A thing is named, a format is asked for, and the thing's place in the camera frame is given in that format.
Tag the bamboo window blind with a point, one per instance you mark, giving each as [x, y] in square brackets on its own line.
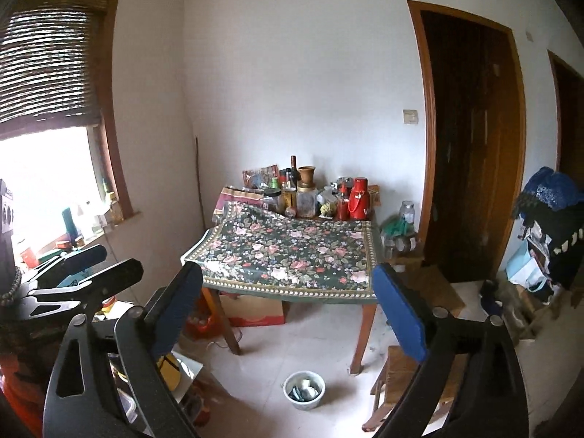
[50, 64]

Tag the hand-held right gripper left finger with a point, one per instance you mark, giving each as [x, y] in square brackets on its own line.
[175, 315]

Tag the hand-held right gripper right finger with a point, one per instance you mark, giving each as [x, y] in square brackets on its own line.
[401, 315]

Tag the red printed snack bag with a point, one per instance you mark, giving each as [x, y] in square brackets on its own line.
[260, 175]

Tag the wooden table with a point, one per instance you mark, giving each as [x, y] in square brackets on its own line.
[365, 333]

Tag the red thermos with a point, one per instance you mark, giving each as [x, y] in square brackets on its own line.
[359, 198]

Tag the floral tablecloth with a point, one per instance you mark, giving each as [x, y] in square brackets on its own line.
[283, 251]

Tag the light blue paper bag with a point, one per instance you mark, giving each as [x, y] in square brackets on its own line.
[524, 269]

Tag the small glass jar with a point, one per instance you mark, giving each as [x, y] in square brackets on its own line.
[388, 246]

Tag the red sauce bottle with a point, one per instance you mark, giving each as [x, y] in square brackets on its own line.
[342, 205]

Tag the red plastic bag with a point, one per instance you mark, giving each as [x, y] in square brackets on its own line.
[205, 319]

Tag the white basin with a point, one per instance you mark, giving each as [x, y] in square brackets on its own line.
[303, 405]

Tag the dark wooden door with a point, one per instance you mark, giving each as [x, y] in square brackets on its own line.
[570, 118]
[470, 146]

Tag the wooden stool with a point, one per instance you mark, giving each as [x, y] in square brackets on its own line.
[401, 374]

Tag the blue clothes pile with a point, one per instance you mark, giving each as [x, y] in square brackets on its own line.
[547, 191]

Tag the yellow oil bottle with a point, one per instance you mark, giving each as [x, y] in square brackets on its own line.
[115, 210]

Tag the teal and clear plastic bag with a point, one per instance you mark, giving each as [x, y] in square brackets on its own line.
[297, 393]

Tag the teal crumpled bag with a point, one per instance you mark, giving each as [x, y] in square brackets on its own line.
[394, 228]

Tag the grey metal object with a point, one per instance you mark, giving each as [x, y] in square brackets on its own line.
[344, 181]

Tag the black lid glass jar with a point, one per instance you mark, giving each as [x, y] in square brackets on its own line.
[272, 200]

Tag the black bag white trim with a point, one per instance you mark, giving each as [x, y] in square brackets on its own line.
[561, 246]

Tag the gold lid glass jar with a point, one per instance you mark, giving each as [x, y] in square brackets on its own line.
[306, 200]

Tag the red printed cardboard box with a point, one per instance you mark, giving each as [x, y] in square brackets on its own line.
[255, 310]

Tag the maroon striped bag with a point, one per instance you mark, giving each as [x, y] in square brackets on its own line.
[237, 198]

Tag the green cap bottle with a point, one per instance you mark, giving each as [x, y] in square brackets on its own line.
[274, 182]

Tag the light switch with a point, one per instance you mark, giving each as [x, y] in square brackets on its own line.
[409, 116]

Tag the dark wine bottle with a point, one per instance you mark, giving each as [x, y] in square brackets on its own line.
[294, 169]

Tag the yellow bag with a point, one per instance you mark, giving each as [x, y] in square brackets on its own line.
[169, 372]

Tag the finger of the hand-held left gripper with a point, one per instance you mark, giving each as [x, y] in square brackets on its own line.
[80, 258]
[114, 276]

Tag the clear glass jar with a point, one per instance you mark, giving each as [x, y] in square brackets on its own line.
[407, 212]

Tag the small brown jar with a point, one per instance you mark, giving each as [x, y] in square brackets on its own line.
[290, 212]

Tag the crumpled clear plastic bag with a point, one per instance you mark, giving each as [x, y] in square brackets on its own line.
[325, 195]

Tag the yellow label liquor bottle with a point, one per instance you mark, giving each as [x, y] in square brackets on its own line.
[288, 196]

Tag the brown ceramic vase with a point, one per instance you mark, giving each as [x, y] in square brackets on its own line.
[306, 174]

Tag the yellow-green bumpy fruit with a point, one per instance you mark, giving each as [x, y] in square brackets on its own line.
[326, 210]

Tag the tape roll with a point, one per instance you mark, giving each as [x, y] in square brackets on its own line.
[406, 245]

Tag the wooden window frame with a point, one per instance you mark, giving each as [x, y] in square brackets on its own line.
[112, 155]

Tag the brown cardboard box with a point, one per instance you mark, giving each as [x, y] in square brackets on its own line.
[435, 289]

